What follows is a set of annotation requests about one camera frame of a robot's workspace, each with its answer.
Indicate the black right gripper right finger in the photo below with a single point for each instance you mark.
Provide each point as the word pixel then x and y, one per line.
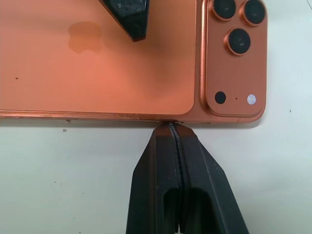
pixel 207 185

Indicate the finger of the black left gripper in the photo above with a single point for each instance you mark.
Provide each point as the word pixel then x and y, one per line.
pixel 151 175

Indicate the black pointed right gripper left finger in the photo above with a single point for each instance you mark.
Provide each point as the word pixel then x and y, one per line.
pixel 131 17

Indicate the orange smartphone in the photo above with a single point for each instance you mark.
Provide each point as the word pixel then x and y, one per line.
pixel 122 73

